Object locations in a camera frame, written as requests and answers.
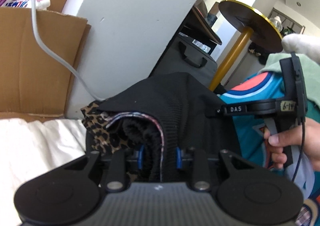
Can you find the teal printed blanket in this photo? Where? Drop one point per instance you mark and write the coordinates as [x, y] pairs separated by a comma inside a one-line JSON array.
[[250, 132]]

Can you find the dark hat on suitcase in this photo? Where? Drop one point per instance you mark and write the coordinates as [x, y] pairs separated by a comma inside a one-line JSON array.
[[199, 13]]

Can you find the black shorts with bear pattern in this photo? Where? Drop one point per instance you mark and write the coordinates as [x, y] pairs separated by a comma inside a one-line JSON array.
[[166, 113]]

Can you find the flattened brown cardboard box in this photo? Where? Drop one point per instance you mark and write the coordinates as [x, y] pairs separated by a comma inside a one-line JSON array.
[[34, 86]]

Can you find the cream bear print bedsheet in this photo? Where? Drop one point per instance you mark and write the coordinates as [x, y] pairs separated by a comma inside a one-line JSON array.
[[30, 149]]

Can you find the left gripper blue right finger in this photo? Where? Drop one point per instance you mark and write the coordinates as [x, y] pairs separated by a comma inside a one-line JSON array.
[[178, 158]]

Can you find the mint green cloth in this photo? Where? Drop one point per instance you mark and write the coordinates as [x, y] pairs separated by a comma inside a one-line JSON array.
[[307, 69]]

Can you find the round gold side table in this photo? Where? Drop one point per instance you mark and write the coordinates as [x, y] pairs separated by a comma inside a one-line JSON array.
[[253, 26]]

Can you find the black suitcase with handle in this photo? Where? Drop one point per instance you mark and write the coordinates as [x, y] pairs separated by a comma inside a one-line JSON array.
[[184, 56]]

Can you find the leopard print folded garment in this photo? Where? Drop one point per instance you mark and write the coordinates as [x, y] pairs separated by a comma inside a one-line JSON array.
[[97, 137]]

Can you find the person's right hand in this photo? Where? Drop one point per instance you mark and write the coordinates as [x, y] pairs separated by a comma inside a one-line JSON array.
[[277, 142]]

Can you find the clear bottle on table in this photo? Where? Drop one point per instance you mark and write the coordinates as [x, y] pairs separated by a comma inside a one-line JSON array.
[[277, 23]]

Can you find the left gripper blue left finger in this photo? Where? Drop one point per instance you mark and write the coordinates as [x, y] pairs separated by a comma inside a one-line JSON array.
[[140, 157]]

